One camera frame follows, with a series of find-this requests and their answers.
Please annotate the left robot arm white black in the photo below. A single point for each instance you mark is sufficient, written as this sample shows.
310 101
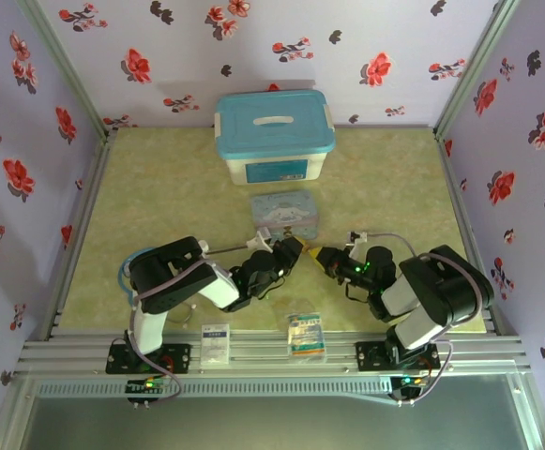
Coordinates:
216 286

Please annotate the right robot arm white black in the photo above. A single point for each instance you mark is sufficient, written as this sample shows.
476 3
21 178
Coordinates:
403 295

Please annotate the blue cartoon tin box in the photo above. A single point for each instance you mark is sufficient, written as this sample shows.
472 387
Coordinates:
281 211

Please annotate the clear plastic bag packet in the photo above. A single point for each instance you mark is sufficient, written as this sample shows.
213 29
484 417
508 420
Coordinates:
306 337

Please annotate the white card packet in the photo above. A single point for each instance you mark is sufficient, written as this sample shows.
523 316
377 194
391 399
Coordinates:
216 342

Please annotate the white storage box blue lid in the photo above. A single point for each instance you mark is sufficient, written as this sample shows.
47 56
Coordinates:
272 126

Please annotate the right circuit board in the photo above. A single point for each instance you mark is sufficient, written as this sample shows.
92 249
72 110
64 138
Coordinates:
413 381

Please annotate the circuit board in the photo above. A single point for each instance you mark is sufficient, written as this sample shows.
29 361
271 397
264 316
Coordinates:
413 381
143 385

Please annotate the blue stethoscope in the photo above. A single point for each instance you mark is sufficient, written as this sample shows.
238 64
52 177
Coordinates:
123 274

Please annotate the left circuit board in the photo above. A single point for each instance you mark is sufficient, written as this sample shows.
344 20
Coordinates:
143 385

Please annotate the aluminium front rail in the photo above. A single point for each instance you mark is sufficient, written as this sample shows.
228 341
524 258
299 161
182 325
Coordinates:
262 351

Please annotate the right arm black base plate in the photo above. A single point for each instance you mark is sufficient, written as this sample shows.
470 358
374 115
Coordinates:
370 356

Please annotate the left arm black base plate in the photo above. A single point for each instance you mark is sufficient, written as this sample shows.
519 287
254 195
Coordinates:
178 358

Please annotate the aluminium side rail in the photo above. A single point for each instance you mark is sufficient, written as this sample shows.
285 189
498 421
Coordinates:
91 197
462 215

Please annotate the aluminium frame post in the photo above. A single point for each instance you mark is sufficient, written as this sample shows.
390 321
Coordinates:
61 61
476 65

